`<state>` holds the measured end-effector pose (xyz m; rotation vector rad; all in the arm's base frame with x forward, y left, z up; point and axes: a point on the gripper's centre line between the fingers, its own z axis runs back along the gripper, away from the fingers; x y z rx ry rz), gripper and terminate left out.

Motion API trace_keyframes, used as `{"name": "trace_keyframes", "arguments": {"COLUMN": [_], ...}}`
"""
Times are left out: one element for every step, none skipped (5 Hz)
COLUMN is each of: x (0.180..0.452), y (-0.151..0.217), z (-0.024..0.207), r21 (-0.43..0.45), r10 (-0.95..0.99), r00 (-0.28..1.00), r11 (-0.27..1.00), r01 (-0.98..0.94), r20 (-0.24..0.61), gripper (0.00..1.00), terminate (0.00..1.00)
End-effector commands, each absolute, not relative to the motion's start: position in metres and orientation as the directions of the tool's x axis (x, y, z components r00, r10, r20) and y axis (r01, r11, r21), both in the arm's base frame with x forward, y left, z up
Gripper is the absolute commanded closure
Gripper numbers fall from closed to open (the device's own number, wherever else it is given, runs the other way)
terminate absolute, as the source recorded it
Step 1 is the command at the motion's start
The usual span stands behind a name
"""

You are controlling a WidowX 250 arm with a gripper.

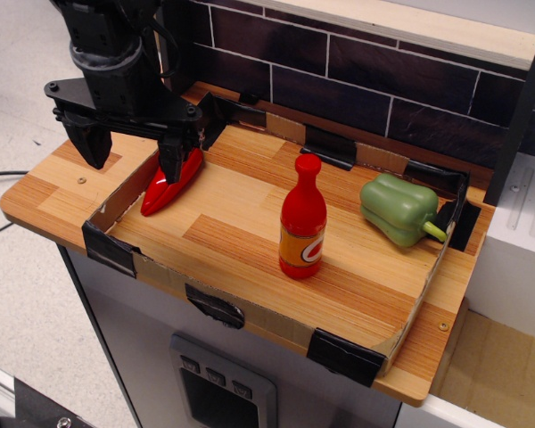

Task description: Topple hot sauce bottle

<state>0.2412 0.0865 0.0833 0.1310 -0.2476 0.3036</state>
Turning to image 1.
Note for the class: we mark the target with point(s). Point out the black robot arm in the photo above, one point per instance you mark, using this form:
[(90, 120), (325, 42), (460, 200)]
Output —
[(105, 27)]

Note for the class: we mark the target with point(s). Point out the green bell pepper toy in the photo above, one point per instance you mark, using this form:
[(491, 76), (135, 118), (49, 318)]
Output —
[(403, 211)]

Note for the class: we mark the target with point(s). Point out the cardboard fence with black tape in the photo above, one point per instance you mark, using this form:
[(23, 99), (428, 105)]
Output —
[(375, 312)]

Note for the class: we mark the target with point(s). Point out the grey oven control panel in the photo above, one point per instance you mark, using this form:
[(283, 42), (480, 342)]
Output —
[(218, 392)]

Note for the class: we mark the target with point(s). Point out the white toy kitchen sink unit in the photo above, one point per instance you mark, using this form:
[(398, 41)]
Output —
[(502, 286)]

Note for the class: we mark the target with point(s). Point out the red hot sauce bottle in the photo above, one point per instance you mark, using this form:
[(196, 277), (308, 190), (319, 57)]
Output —
[(303, 221)]

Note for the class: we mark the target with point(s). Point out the wooden upper shelf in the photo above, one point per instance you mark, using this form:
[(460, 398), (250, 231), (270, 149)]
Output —
[(472, 39)]

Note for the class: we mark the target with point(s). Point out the black base plate with screw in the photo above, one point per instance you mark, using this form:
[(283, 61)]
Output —
[(23, 406)]

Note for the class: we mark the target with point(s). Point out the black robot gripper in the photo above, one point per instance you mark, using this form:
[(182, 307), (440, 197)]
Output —
[(127, 89)]

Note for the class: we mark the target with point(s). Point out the red chili pepper toy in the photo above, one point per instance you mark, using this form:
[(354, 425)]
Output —
[(160, 193)]

